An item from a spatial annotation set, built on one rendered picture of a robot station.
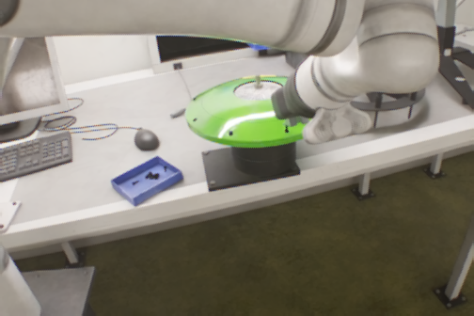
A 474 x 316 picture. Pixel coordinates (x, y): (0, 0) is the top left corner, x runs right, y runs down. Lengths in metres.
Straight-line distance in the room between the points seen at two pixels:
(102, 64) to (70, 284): 1.08
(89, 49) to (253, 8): 1.43
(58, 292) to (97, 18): 0.62
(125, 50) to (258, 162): 1.00
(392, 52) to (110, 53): 1.42
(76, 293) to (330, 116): 0.55
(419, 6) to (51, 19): 0.27
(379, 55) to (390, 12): 0.04
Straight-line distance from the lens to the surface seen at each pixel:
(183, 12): 0.23
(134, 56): 1.64
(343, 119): 0.47
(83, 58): 1.66
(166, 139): 1.00
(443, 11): 1.30
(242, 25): 0.25
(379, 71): 0.32
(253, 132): 0.66
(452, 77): 1.23
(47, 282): 0.81
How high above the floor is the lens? 1.39
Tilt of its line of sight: 30 degrees down
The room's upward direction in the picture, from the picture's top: 6 degrees counter-clockwise
